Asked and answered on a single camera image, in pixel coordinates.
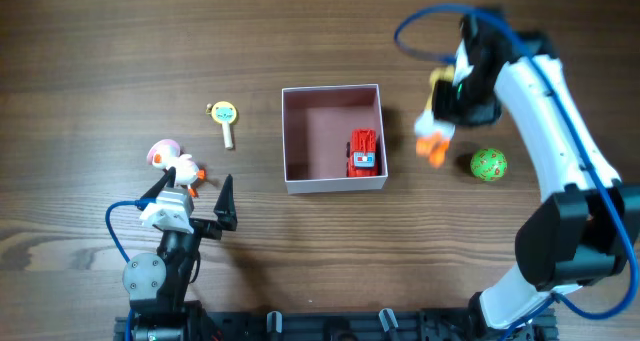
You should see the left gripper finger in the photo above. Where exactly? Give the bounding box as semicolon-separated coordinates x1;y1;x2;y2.
140;167;176;210
213;174;238;231

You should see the white yellow plush duck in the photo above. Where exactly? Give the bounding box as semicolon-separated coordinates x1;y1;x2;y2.
414;66;455;168

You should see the red toy fire truck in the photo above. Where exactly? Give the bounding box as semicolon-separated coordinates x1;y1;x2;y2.
346;128;378;178

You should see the pink cardboard box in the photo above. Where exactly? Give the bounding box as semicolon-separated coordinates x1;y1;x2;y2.
281;84;389;194

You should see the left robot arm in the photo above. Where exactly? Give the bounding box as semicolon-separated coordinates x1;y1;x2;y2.
113;168;237;340

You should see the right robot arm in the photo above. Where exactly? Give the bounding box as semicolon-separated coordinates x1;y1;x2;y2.
415;4;639;338

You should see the pink white duck figurine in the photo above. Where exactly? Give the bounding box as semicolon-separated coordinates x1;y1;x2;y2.
146;139;206;198

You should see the green patterned ball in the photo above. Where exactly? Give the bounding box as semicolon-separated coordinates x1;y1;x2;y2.
470;148;508;182

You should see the yellow wooden rattle toy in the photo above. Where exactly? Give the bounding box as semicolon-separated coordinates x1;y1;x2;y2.
206;101;238;150

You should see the left blue cable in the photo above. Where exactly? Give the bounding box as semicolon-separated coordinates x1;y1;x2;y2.
104;198;157;341

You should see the blue cable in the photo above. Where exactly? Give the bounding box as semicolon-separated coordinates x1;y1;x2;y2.
104;198;157;341
392;2;640;341

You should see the right blue cable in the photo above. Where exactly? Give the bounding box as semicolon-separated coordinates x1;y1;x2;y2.
392;2;640;341

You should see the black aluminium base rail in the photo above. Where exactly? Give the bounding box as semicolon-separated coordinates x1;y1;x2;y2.
129;308;559;341

